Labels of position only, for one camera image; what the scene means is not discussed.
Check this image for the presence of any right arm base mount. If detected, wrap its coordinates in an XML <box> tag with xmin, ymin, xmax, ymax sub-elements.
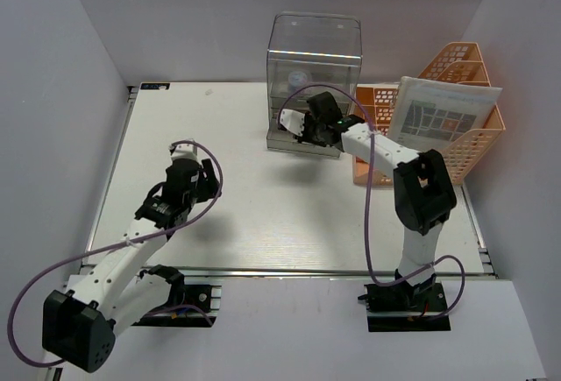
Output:
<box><xmin>358</xmin><ymin>283</ymin><xmax>451</xmax><ymax>333</ymax></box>

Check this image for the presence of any mesh document pouch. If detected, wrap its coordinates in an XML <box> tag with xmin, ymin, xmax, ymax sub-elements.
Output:
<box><xmin>387</xmin><ymin>76</ymin><xmax>502</xmax><ymax>152</ymax></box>

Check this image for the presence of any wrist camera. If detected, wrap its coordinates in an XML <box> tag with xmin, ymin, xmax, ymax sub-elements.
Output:
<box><xmin>278</xmin><ymin>109</ymin><xmax>306</xmax><ymax>136</ymax></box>
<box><xmin>168</xmin><ymin>140</ymin><xmax>199</xmax><ymax>164</ymax></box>

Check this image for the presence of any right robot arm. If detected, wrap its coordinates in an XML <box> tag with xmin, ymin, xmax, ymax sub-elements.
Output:
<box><xmin>279</xmin><ymin>91</ymin><xmax>457</xmax><ymax>310</ymax></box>

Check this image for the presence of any orange plastic file organizer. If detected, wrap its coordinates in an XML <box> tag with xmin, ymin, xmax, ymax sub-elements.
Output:
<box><xmin>352</xmin><ymin>42</ymin><xmax>505</xmax><ymax>185</ymax></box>

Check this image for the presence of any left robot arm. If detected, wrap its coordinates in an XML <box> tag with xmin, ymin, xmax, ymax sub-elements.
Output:
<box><xmin>42</xmin><ymin>154</ymin><xmax>219</xmax><ymax>373</ymax></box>

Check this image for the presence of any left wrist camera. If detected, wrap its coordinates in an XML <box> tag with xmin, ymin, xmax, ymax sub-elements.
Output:
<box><xmin>168</xmin><ymin>140</ymin><xmax>199</xmax><ymax>164</ymax></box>

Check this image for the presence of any clear acrylic drawer cabinet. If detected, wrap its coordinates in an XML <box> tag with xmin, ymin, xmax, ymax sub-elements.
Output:
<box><xmin>266</xmin><ymin>11</ymin><xmax>363</xmax><ymax>158</ymax></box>

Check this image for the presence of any black label sticker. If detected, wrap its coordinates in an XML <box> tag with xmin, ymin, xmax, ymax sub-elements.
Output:
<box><xmin>139</xmin><ymin>82</ymin><xmax>170</xmax><ymax>90</ymax></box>

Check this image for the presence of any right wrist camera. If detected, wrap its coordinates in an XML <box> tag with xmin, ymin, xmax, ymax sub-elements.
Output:
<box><xmin>278</xmin><ymin>109</ymin><xmax>306</xmax><ymax>136</ymax></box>

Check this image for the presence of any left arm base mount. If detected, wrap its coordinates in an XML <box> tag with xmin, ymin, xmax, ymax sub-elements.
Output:
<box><xmin>134</xmin><ymin>284</ymin><xmax>222</xmax><ymax>328</ymax></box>

